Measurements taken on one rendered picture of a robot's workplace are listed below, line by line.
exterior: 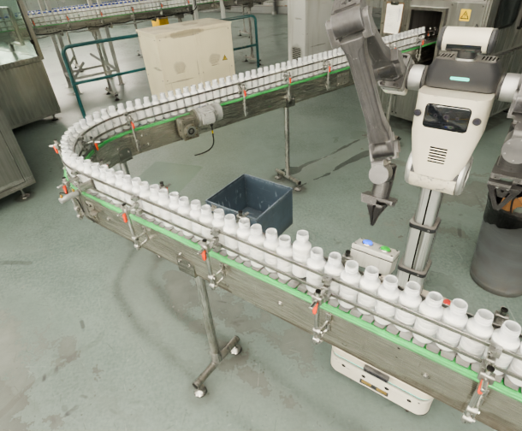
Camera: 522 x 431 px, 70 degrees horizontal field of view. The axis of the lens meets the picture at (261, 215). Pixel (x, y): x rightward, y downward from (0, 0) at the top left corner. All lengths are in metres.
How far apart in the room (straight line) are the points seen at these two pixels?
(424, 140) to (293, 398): 1.44
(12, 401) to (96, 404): 0.48
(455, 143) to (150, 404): 1.91
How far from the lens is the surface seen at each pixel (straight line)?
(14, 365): 2.81
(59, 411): 2.48
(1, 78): 6.22
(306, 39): 7.15
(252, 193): 2.06
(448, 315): 1.12
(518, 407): 1.24
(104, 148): 2.61
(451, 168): 1.53
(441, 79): 1.51
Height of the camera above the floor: 1.93
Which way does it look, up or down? 35 degrees down
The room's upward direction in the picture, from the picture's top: 4 degrees counter-clockwise
